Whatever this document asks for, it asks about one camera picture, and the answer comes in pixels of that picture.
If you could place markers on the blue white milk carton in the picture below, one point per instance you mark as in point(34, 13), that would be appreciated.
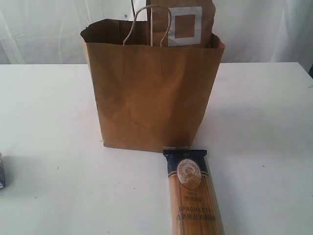
point(2, 173)

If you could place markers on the spaghetti packet dark blue top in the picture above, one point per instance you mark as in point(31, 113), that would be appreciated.
point(194, 206)

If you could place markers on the brown paper shopping bag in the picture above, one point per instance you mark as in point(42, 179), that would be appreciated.
point(148, 97)

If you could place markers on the brown kraft pouch orange label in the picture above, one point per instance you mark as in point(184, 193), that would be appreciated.
point(181, 23)

